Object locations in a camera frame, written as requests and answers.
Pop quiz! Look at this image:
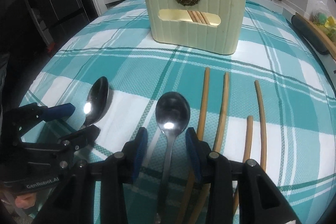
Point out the cream utensil holder box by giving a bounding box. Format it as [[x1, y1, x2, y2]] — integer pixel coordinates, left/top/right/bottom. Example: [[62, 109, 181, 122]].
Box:
[[145, 0, 246, 55]]

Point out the teal white checkered tablecloth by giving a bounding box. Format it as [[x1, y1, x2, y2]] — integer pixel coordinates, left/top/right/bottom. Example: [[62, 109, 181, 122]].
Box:
[[23, 0, 335, 223]]

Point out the wooden chopstick short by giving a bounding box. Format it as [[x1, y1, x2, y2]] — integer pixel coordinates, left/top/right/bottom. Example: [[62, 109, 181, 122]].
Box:
[[233, 115, 253, 215]]

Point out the steel spoon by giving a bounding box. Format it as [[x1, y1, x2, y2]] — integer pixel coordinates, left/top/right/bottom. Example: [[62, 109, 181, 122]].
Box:
[[80, 76, 109, 129], [154, 92, 190, 223]]

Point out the dark rolled mat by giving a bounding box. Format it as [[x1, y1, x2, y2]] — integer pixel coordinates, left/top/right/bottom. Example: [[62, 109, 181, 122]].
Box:
[[291, 15, 329, 55]]

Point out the person's left hand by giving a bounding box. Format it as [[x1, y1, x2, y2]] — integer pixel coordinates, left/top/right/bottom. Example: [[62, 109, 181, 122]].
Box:
[[14, 193, 37, 209]]

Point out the bag of colourful sponges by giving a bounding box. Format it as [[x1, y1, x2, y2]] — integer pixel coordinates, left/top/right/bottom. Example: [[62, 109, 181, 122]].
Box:
[[311, 1, 336, 44]]

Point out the wooden cutting board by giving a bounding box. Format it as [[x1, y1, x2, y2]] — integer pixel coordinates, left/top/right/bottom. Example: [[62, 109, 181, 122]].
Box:
[[295, 12, 335, 60]]

